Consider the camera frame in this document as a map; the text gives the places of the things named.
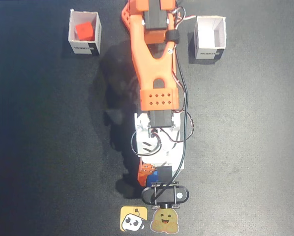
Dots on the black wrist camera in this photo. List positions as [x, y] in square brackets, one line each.
[181, 195]

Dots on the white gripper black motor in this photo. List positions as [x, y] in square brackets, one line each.
[164, 173]

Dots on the white cardboard box black label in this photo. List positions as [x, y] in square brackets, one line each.
[208, 52]
[83, 49]

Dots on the hugging face emoji sticker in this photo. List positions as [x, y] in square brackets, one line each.
[164, 220]

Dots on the orange and white robot arm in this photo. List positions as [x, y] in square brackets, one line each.
[143, 64]

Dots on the yellow robot face sticker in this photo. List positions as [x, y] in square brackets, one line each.
[133, 218]

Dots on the blue cube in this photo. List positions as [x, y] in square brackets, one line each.
[153, 179]

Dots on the dark grey felt mat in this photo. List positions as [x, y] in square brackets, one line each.
[38, 147]

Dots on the red cube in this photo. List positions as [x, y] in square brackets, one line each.
[84, 31]

